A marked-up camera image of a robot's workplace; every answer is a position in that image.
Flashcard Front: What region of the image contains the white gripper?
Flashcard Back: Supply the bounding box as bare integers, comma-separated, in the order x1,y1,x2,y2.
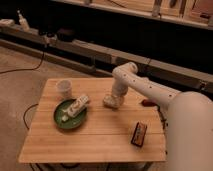
111,87,126,108

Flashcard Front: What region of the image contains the white sponge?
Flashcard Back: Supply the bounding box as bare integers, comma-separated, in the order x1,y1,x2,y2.
103,95,119,108

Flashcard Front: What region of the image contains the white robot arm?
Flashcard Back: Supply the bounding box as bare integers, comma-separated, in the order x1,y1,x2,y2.
112,62,213,171

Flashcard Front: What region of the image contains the red brown small object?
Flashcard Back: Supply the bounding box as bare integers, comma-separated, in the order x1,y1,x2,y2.
141,99,156,107

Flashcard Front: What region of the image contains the white green carton box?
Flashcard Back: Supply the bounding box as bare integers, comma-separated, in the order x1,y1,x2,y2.
67,94,90,117

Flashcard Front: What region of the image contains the wooden table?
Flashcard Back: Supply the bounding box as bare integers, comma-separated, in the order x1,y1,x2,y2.
19,78,166,163

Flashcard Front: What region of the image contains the black orange snack bar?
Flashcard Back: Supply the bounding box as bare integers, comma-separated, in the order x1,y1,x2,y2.
131,122,147,147

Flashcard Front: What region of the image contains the translucent plastic cup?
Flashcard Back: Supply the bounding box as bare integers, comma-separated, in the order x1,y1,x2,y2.
56,80,72,99

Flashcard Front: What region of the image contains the green plate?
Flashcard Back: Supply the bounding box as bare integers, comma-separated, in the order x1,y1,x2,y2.
53,99,87,130

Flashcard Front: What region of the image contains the small white cube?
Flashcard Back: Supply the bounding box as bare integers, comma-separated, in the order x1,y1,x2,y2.
62,116,68,122

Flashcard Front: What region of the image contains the black round device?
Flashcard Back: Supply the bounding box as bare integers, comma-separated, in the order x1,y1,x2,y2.
57,28,75,42

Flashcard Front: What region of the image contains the white spray bottle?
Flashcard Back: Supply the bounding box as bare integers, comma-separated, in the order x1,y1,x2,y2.
17,11,30,31

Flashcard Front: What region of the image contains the black floor cable left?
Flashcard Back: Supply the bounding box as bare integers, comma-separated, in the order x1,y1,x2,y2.
0,46,47,76

